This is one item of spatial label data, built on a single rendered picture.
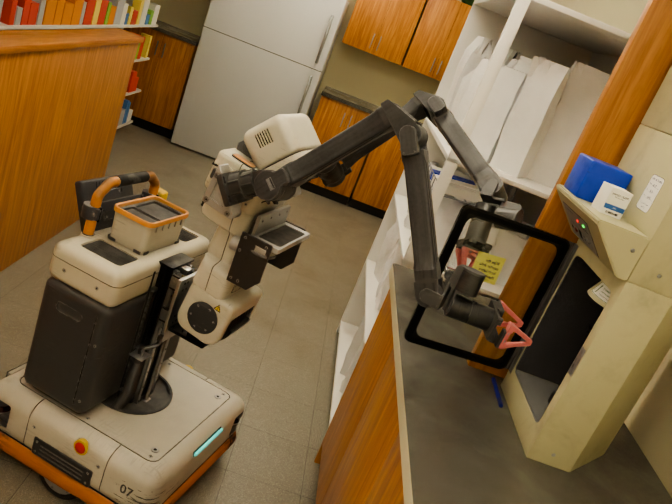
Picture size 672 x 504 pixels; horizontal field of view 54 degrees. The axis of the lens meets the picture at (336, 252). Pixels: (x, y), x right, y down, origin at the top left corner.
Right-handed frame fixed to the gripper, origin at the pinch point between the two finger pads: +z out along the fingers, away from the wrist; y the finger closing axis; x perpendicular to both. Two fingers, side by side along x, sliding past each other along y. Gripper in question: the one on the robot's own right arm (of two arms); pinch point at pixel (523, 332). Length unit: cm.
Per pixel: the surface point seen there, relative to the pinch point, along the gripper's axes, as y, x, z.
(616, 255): -14.3, -28.4, 3.3
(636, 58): 23, -67, 1
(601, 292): -2.5, -16.9, 10.5
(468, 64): 175, -49, -12
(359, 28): 508, -36, -69
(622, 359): -14.6, -7.9, 16.2
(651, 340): -13.6, -13.9, 20.0
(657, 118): 11, -56, 8
